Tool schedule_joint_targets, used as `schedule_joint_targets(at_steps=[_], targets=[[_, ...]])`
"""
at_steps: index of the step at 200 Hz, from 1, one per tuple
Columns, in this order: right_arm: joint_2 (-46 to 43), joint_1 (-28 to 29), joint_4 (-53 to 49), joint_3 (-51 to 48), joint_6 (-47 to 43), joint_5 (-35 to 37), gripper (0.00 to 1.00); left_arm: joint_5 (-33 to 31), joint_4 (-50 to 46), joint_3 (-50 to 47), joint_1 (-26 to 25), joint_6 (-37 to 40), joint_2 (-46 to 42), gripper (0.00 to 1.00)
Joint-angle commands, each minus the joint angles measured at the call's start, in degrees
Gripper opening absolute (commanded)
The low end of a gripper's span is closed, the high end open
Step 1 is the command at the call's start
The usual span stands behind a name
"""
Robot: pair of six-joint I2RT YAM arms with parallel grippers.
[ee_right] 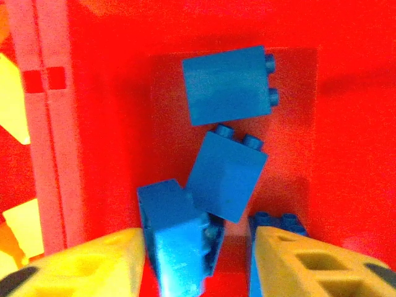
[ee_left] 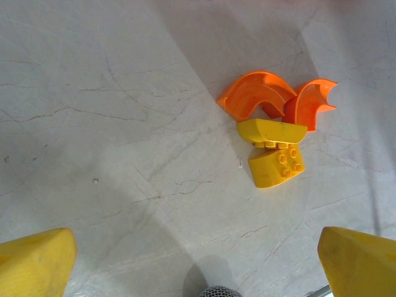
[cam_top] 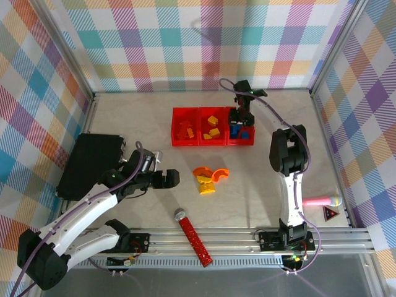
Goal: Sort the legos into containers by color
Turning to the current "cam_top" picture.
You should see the orange lego arch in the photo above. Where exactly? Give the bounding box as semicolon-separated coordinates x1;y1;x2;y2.
192;166;213;178
212;168;231;184

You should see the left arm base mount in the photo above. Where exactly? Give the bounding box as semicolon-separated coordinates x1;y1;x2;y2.
123;232;152;254

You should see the red plastic bin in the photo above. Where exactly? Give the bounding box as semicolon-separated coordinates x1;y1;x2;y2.
171;107;200;147
225;106;256;145
197;106;228;146

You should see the red glitter toy microphone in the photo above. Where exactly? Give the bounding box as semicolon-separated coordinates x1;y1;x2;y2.
173;207;213;269

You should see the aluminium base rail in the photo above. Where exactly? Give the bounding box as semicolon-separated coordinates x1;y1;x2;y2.
32;227;377;257

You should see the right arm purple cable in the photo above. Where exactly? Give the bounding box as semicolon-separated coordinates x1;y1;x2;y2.
218;78;322;275

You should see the black red triangle badge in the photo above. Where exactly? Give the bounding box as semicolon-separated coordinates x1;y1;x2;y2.
322;206;340;222

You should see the aluminium frame post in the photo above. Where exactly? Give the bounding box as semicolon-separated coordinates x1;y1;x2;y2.
32;0;97;101
309;0;372;97

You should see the small electronics board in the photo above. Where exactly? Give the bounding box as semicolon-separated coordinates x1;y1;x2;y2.
106;255;137;277
282;253;309;275

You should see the black box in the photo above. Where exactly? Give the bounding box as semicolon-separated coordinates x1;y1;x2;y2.
57;132;124;202

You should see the grey metal sheet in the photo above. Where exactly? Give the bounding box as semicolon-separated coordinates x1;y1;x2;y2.
29;255;389;297

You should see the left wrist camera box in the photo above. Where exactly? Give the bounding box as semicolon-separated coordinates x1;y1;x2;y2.
140;150;164;173

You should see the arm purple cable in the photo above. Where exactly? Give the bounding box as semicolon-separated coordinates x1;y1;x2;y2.
218;78;322;275
11;141;145;297

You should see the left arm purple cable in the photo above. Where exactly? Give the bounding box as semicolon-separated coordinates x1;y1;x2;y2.
11;141;145;297

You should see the long red-orange lego brick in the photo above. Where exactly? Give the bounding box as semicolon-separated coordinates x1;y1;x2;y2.
178;120;192;139

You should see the perforated metal strip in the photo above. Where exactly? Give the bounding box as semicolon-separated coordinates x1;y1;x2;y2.
71;258;372;270

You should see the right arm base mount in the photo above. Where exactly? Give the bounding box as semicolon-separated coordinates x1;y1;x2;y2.
257;230;316;252

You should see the pink toy microphone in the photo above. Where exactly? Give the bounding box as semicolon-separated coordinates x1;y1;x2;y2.
303;194;341;208

